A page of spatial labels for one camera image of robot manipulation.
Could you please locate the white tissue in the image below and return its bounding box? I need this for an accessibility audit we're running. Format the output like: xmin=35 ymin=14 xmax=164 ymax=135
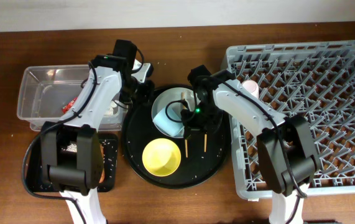
xmin=104 ymin=101 xmax=119 ymax=117

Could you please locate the grey round plate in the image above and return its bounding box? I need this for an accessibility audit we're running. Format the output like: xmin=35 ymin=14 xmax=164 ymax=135
xmin=151 ymin=87 xmax=196 ymax=134

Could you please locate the orange carrot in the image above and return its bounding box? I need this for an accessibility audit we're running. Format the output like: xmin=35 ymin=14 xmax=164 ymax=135
xmin=98 ymin=144 xmax=106 ymax=184

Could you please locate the clear plastic waste bin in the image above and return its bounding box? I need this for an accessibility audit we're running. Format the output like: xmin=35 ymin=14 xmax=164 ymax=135
xmin=17 ymin=65 xmax=124 ymax=131

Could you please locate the red strawberry cake wrapper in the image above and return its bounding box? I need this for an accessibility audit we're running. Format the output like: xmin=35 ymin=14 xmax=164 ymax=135
xmin=62 ymin=97 xmax=77 ymax=114

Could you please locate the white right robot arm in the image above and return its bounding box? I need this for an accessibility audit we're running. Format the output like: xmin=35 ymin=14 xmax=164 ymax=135
xmin=181 ymin=65 xmax=321 ymax=223

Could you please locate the light blue plastic cup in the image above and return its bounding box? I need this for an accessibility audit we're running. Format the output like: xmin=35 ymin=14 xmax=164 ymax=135
xmin=153 ymin=106 xmax=184 ymax=138

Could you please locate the grey dishwasher rack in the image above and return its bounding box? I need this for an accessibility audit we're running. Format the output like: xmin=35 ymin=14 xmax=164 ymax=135
xmin=221 ymin=40 xmax=355 ymax=196

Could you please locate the black round tray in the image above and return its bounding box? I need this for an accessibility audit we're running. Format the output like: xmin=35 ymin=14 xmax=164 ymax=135
xmin=122 ymin=85 xmax=231 ymax=189

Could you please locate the food scraps and rice pile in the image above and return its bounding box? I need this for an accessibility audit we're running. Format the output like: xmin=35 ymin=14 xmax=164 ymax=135
xmin=60 ymin=141 xmax=77 ymax=153

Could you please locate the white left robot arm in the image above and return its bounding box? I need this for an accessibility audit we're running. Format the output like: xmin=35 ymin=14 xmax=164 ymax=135
xmin=40 ymin=39 xmax=151 ymax=223

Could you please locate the pink plastic cup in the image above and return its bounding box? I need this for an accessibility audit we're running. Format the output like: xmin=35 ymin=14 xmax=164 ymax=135
xmin=242 ymin=80 xmax=259 ymax=99

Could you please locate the black rectangular tray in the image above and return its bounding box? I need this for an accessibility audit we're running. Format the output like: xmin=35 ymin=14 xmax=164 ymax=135
xmin=25 ymin=133 xmax=118 ymax=193

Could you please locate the wooden chopstick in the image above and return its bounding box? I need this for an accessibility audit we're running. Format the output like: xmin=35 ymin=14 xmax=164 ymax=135
xmin=203 ymin=133 xmax=207 ymax=153
xmin=181 ymin=92 xmax=188 ymax=158

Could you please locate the yellow bowl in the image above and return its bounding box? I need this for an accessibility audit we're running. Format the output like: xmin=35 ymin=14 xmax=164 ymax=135
xmin=142 ymin=138 xmax=182 ymax=177

